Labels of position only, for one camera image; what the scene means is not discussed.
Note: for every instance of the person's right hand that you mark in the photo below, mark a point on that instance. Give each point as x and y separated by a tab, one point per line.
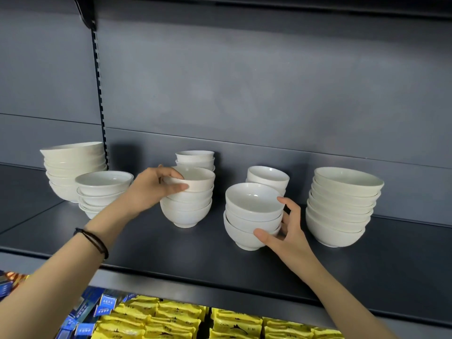
295	247

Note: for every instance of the person's left hand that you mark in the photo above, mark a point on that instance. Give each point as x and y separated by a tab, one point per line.
148	194

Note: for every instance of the off-white ceramic bowl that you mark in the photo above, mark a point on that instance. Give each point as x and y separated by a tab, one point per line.
333	240
344	202
340	210
337	227
347	180
339	218

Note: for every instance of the tall white ceramic bowl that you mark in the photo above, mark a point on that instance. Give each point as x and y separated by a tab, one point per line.
268	174
282	191

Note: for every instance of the cream ceramic bowl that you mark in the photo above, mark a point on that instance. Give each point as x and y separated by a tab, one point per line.
70	151
70	163
63	171

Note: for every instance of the group of white bowls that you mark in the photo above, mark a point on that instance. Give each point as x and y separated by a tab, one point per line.
406	194
63	194

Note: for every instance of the person's right forearm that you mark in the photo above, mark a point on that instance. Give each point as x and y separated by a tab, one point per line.
346	307

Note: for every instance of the person's left forearm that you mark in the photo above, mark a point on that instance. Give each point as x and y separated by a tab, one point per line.
53	278

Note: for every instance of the row of blue boxes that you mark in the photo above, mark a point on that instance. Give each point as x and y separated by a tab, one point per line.
102	303

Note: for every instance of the yellow packets shelf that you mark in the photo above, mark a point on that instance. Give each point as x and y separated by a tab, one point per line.
169	317

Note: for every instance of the narrow grey metal back panel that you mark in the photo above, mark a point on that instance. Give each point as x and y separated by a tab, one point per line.
35	137

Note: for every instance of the orange snack packet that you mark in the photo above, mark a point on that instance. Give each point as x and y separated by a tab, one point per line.
17	278

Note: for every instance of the large grey metal back panel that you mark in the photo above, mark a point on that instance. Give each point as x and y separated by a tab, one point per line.
42	67
265	84

